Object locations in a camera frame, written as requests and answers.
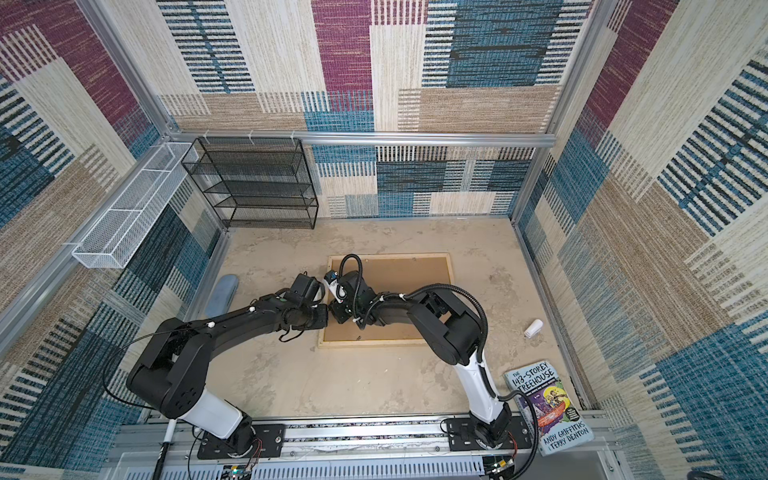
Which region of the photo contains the light wooden picture frame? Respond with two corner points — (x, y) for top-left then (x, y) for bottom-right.
(317, 252), (455, 349)

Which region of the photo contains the brown frame backing board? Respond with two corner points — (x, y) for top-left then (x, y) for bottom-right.
(323, 257), (451, 343)

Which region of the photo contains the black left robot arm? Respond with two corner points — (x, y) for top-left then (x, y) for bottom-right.
(126, 273), (328, 458)

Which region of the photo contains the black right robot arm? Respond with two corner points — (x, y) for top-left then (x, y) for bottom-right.
(323, 254), (512, 449)

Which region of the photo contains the blue grey glasses case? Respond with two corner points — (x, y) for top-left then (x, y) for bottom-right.
(204, 274), (239, 318)

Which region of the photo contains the small white cylinder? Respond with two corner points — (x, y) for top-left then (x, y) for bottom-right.
(524, 319), (544, 339)

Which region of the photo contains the colourful treehouse book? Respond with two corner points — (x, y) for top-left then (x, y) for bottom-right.
(504, 361), (595, 456)

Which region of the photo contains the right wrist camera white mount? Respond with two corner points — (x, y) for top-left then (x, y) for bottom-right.
(323, 270), (347, 303)

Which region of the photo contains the black corrugated cable conduit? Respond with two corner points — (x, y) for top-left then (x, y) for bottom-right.
(413, 284), (490, 364)

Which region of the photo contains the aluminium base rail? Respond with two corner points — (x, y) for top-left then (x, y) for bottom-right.
(99, 413), (631, 479)

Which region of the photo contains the black wire mesh shelf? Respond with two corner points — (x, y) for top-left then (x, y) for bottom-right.
(181, 137), (319, 229)

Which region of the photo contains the white wire mesh basket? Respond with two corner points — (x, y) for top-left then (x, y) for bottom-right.
(72, 142), (191, 269)

